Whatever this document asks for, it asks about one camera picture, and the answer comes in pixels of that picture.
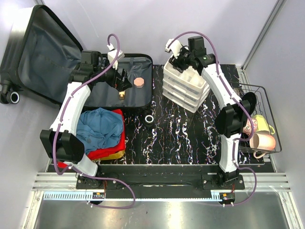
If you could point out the black wire basket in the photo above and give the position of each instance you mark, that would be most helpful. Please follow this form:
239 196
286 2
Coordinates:
262 108

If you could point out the white tube brown cap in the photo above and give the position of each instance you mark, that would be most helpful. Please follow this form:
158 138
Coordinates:
122 95

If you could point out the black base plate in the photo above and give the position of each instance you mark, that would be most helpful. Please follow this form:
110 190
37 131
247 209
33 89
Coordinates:
161 181

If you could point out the white black space suitcase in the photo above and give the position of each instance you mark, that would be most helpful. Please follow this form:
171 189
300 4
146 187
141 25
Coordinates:
41 54

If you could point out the yellow green mug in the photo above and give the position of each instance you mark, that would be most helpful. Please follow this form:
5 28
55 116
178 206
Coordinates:
263 126

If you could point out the peach pink cup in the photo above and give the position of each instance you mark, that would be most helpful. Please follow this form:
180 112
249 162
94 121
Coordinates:
262 142

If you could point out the white compartment organizer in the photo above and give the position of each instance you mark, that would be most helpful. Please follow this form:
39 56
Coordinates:
187 89

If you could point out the black bowl in basket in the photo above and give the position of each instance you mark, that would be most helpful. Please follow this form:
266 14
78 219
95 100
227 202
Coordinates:
251 98

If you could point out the orange plastic bin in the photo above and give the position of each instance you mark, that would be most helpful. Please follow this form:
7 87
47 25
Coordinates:
114 156

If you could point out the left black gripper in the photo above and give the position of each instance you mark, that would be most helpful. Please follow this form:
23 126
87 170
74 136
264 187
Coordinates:
119 84

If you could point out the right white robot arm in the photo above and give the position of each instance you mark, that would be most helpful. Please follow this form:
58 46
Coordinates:
234 112

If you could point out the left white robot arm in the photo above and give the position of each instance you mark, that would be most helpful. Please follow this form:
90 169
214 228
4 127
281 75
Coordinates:
60 141

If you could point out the red garment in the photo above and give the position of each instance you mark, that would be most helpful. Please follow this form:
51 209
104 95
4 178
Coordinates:
99 153

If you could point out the blue cloth garment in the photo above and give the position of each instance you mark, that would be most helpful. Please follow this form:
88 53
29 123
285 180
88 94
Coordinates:
99 129

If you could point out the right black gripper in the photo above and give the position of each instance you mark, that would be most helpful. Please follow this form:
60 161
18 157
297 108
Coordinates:
175 61

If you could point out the pink patterned mug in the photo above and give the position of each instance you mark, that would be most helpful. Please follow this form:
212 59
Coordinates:
248 129

